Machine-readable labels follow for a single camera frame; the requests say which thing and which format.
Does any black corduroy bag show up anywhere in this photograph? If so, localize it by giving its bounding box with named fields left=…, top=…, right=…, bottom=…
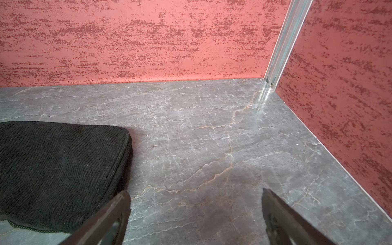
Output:
left=1, top=121, right=133, bottom=233

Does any aluminium corner post right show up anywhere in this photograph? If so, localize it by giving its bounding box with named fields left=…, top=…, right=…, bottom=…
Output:
left=263, top=0, right=313, bottom=89

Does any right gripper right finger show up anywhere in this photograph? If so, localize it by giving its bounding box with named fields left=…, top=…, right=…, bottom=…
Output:
left=261, top=188, right=334, bottom=245

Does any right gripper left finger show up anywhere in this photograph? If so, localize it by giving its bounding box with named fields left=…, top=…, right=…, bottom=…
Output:
left=61, top=190, right=131, bottom=245

